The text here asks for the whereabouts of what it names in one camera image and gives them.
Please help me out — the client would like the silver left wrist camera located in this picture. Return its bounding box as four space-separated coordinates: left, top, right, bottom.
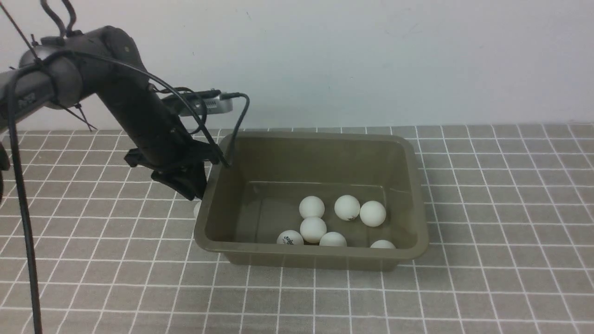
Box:
160 90 234 116

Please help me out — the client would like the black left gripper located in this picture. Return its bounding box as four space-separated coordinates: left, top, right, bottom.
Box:
123 116 221 201

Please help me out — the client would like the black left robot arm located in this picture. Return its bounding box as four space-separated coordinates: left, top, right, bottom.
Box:
15 26 220 200

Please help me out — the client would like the olive green plastic bin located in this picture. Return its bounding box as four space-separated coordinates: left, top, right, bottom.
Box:
194 131 429 271

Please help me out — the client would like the black camera cable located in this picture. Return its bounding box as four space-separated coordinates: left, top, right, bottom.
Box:
0 0 250 334

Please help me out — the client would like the white ball with logo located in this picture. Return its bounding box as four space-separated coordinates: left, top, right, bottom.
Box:
276 230 305 245
334 194 361 221

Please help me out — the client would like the grey checkered tablecloth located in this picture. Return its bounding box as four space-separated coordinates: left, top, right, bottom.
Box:
19 123 594 334

